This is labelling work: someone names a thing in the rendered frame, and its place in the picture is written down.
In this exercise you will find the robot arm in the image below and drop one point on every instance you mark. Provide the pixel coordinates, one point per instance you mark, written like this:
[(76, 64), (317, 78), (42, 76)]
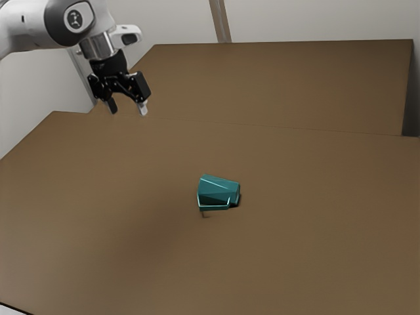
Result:
[(39, 26)]

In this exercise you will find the teal faceted mug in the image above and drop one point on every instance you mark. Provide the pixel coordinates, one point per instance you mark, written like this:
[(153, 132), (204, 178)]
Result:
[(216, 192)]

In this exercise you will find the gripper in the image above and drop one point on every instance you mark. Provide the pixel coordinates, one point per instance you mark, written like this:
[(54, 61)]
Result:
[(110, 70)]

